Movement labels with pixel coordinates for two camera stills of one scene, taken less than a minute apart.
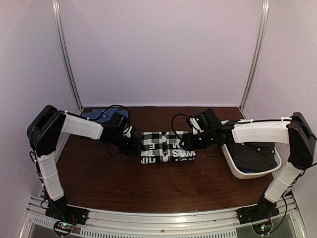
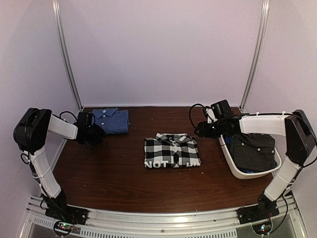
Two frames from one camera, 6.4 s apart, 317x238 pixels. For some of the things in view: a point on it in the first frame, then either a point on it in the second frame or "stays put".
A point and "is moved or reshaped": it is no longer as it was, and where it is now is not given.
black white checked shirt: (164, 147) is moved or reshaped
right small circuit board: (262, 228) stays put
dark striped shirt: (254, 156) stays put
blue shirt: (100, 116) stays put
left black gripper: (133, 146) -> (100, 132)
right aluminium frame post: (256, 60) stays put
